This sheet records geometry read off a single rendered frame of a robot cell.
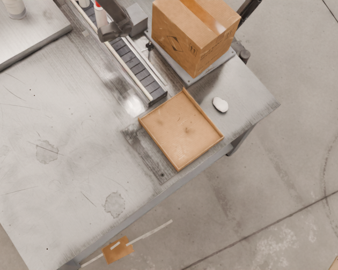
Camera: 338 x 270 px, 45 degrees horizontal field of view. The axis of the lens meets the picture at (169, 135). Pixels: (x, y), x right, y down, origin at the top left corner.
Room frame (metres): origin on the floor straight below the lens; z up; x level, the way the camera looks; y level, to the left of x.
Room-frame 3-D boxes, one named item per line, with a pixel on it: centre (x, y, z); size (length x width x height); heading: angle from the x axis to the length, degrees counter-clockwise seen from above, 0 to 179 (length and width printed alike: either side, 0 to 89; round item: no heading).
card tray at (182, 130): (0.65, -0.05, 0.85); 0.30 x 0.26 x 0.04; 47
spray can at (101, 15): (1.07, 0.41, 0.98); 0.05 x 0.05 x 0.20
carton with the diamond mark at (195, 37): (1.09, -0.02, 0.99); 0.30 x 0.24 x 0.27; 53
